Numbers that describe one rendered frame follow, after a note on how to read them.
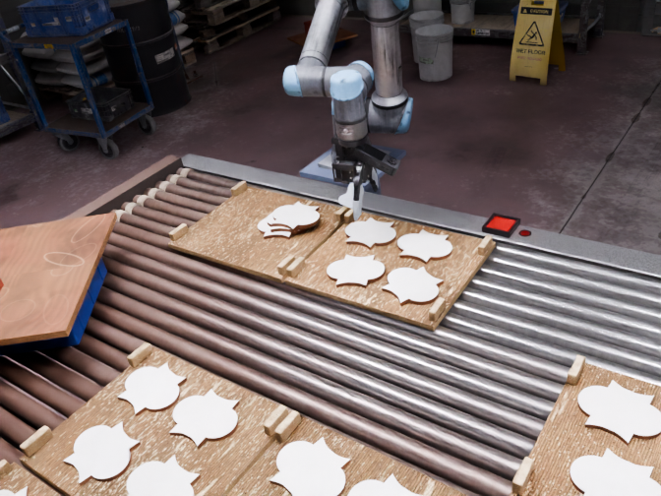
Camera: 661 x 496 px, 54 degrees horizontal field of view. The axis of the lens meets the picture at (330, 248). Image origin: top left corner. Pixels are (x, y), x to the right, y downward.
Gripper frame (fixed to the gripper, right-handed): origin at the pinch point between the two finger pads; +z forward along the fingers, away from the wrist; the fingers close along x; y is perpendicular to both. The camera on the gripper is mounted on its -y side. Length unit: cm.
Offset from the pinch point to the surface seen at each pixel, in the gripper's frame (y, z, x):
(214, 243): 41.8, 8.9, 12.7
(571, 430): -56, 9, 52
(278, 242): 23.8, 8.8, 8.6
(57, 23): 294, 9, -199
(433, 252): -18.6, 7.5, 6.3
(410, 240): -11.5, 7.5, 2.4
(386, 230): -3.8, 7.5, -0.8
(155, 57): 282, 58, -272
